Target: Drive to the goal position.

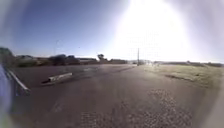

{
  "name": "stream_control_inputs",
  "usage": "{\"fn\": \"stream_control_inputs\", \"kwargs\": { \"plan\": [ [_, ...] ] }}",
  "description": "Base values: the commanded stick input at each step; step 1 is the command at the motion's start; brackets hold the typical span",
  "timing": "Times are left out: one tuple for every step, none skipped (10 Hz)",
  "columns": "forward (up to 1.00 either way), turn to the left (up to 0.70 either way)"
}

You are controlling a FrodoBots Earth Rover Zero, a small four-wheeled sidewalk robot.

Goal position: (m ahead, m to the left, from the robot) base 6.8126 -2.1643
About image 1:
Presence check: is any thin utility pole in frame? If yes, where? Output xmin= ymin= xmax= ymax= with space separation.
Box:
xmin=136 ymin=47 xmax=141 ymax=67

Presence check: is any grey asphalt path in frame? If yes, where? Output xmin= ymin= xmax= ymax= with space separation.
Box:
xmin=9 ymin=63 xmax=214 ymax=128

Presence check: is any distant row of trees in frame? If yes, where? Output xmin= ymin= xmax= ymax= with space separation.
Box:
xmin=14 ymin=53 xmax=128 ymax=67

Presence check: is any dry grass ground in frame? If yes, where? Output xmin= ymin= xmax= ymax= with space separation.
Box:
xmin=142 ymin=62 xmax=224 ymax=90

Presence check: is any dark bush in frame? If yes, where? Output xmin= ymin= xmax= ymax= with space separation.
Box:
xmin=0 ymin=46 xmax=16 ymax=69

